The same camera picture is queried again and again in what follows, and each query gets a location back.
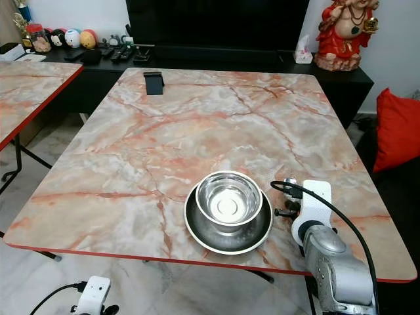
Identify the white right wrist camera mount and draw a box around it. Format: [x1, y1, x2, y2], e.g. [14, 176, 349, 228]
[291, 180, 333, 247]

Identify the white tissue box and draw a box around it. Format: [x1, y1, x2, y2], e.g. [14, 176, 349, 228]
[294, 33, 314, 65]

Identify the red cushion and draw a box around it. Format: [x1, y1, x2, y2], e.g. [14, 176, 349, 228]
[372, 87, 420, 174]

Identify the steel plate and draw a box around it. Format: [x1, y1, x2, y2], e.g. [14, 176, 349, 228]
[184, 183, 274, 256]

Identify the clear jar with red lid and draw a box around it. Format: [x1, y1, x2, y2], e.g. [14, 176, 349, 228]
[26, 23, 53, 54]

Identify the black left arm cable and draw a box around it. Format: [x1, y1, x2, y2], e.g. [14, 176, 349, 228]
[29, 282, 88, 315]

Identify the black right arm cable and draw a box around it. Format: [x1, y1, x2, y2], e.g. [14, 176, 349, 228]
[270, 180, 379, 310]

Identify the small gold trophy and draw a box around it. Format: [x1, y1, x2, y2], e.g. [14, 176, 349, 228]
[13, 14, 31, 39]

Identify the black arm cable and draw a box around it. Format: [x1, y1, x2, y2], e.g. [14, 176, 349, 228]
[270, 180, 379, 310]
[29, 282, 88, 315]

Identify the small black box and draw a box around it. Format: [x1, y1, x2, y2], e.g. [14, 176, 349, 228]
[83, 49, 103, 66]

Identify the steel bowl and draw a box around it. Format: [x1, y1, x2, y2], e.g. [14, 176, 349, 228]
[195, 171, 264, 228]

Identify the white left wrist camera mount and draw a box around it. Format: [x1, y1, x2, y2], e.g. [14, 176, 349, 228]
[75, 276, 112, 315]

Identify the black white round figurine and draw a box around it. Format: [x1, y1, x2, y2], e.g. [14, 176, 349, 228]
[51, 29, 66, 49]

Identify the orange yellow egg figurine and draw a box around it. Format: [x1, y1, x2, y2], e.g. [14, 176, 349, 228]
[80, 30, 98, 51]

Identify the white blue egg figurine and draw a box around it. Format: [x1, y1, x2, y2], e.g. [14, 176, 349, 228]
[64, 28, 82, 49]

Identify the red laughing Buddha statue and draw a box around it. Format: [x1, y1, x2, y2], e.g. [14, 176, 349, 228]
[313, 0, 381, 72]

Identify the black television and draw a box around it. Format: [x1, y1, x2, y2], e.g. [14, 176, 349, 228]
[125, 0, 311, 49]

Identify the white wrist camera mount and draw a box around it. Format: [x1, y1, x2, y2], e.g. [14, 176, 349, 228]
[291, 180, 333, 247]
[75, 276, 112, 315]

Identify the black remote control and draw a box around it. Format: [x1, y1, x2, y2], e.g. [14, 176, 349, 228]
[110, 47, 136, 64]

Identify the trophy with blue globe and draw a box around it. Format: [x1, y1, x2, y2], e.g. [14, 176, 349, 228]
[17, 0, 32, 23]

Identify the black phone stand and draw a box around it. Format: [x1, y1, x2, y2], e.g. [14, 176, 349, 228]
[143, 71, 165, 96]

